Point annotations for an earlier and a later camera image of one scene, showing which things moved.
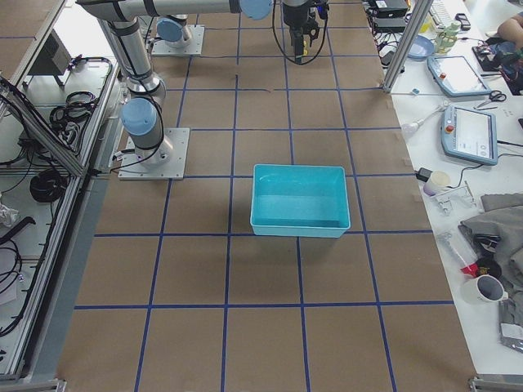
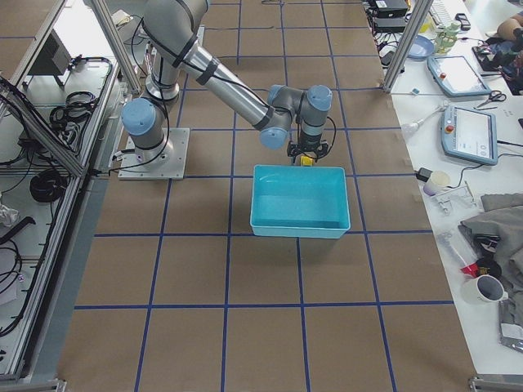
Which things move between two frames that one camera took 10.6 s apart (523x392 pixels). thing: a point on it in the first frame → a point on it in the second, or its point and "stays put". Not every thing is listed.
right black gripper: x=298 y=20 → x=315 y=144
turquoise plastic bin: x=307 y=201 stays put
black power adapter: x=423 y=174 stays put
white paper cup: x=439 y=180 stays put
